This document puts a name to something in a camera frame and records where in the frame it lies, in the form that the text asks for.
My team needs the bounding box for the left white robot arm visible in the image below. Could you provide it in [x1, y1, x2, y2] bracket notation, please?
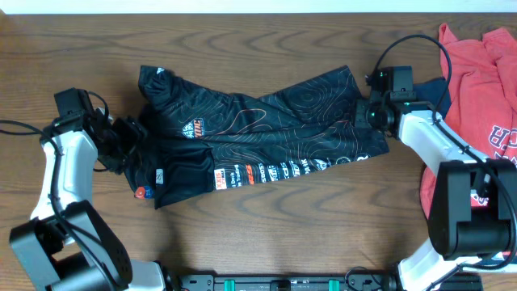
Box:
[9, 115, 175, 290]

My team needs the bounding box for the black orange-patterned jersey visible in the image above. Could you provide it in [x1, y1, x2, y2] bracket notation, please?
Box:
[124, 65, 389, 208]

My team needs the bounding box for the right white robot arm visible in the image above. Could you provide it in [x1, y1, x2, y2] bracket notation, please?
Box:
[355, 92, 516, 290]

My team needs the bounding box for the navy blue garment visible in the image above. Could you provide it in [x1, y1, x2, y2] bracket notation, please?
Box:
[414, 77, 452, 118]

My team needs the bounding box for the red printed t-shirt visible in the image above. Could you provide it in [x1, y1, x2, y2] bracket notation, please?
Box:
[418, 22, 517, 219]

